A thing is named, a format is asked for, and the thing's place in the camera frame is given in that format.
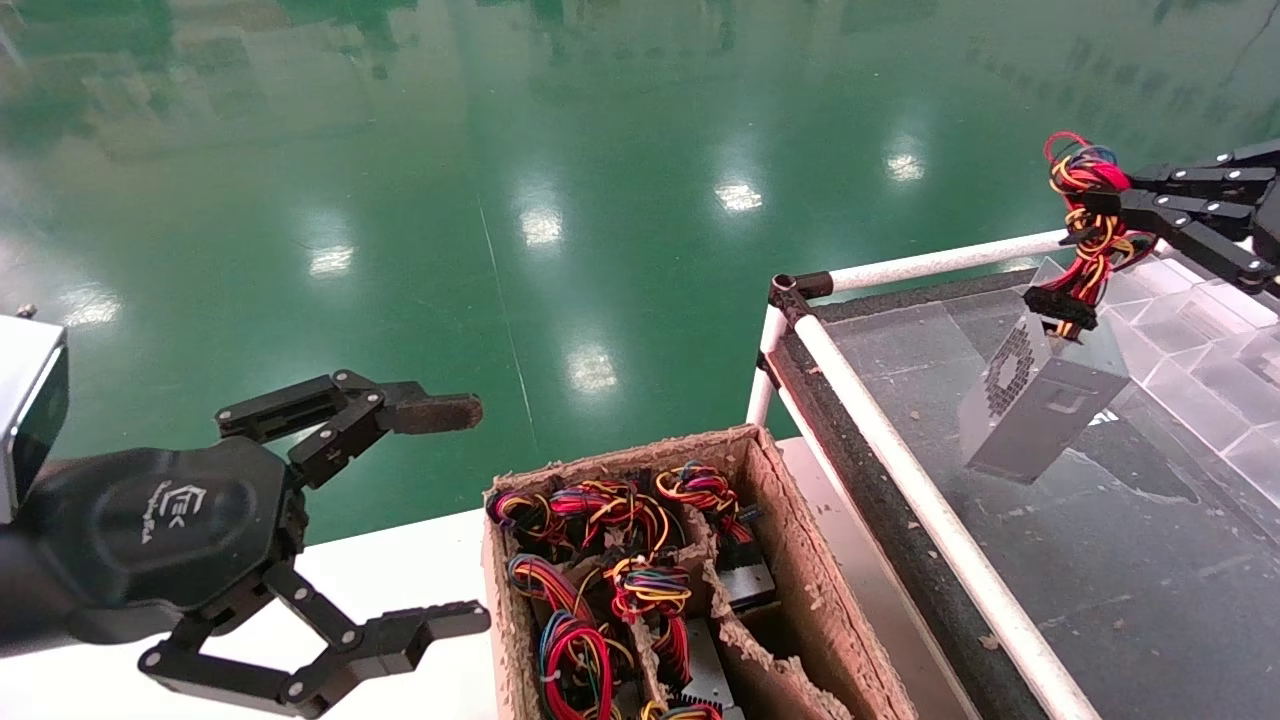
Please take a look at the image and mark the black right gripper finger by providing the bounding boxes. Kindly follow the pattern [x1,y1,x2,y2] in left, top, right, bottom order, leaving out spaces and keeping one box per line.
[1130,140,1280,206]
[1075,190,1280,293]

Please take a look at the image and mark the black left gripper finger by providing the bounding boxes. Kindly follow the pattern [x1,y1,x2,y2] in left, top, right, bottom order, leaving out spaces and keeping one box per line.
[217,370,484,491]
[138,560,491,719]

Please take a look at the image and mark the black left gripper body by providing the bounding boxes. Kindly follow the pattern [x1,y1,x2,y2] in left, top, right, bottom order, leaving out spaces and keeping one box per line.
[20,437,306,641]

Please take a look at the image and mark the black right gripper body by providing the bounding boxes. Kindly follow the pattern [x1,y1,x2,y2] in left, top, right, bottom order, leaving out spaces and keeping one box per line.
[1250,175,1280,266]

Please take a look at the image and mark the white pipe rack cart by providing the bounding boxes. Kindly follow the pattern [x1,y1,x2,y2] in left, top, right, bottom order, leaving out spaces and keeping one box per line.
[745,228,1280,720]

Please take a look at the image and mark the clear acrylic divider tray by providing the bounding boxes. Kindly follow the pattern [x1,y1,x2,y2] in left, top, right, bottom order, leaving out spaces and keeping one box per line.
[825,255,1280,720]

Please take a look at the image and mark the worn brown cardboard box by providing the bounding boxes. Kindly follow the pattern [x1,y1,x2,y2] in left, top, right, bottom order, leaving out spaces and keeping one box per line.
[483,425,916,720]

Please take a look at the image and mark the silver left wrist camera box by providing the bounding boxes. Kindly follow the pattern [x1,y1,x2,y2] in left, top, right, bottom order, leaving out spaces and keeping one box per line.
[0,315,69,526]

